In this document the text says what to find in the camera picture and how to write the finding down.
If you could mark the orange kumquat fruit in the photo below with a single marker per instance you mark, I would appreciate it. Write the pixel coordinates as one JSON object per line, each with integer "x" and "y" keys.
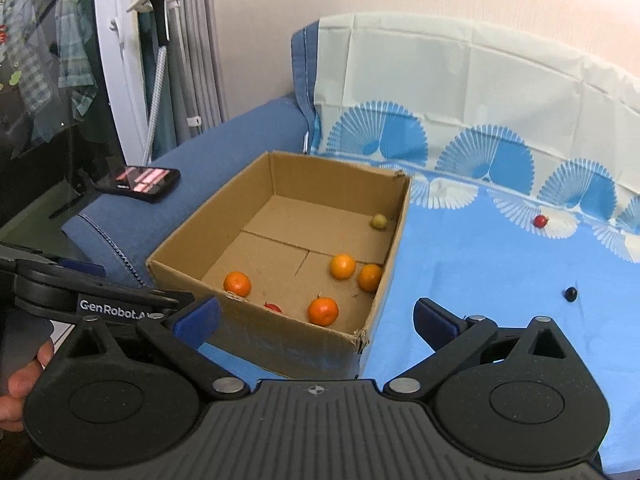
{"x": 342, "y": 266}

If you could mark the white window frame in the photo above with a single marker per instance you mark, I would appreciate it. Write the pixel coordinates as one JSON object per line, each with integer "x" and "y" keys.
{"x": 120, "y": 51}

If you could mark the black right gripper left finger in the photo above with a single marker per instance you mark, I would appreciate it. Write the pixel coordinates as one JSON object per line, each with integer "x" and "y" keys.
{"x": 175, "y": 341}

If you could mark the orange kumquat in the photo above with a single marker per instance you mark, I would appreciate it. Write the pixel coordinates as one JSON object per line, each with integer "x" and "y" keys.
{"x": 369, "y": 277}

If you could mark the orange tangerine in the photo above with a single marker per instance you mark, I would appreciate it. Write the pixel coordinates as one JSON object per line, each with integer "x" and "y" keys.
{"x": 323, "y": 311}
{"x": 238, "y": 283}

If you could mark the blue patterned sheet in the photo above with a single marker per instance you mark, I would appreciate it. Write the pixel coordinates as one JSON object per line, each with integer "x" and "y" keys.
{"x": 493, "y": 127}

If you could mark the grey curtain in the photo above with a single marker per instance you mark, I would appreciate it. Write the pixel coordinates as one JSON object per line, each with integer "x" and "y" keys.
{"x": 192, "y": 50}

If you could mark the red cherry tomato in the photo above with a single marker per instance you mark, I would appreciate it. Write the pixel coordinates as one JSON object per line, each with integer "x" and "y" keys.
{"x": 273, "y": 307}
{"x": 540, "y": 221}

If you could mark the brown cardboard box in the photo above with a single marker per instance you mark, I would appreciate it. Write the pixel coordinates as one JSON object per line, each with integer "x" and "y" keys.
{"x": 281, "y": 221}

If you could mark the green-yellow small fruit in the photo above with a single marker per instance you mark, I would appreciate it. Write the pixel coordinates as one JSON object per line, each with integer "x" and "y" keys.
{"x": 379, "y": 222}

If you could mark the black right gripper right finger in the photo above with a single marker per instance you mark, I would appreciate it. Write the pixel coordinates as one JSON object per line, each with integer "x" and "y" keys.
{"x": 457, "y": 342}

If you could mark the person's left hand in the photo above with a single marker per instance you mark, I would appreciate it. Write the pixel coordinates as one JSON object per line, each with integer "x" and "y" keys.
{"x": 20, "y": 385}

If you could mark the black smartphone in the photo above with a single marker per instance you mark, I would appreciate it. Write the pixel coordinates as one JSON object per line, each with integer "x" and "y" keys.
{"x": 145, "y": 183}

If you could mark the small black fruit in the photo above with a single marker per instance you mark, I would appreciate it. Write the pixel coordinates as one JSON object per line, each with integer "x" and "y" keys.
{"x": 570, "y": 294}

